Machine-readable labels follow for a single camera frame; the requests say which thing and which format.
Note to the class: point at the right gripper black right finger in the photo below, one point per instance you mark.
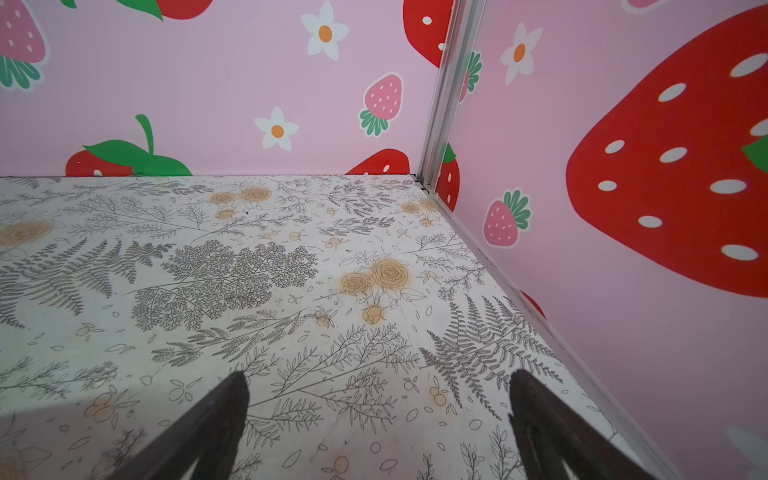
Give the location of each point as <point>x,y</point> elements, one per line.
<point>554,442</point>

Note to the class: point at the aluminium right rear corner post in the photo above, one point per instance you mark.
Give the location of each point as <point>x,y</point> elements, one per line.
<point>465,21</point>

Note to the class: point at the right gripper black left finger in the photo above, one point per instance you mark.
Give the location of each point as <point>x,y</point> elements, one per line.
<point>203,442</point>

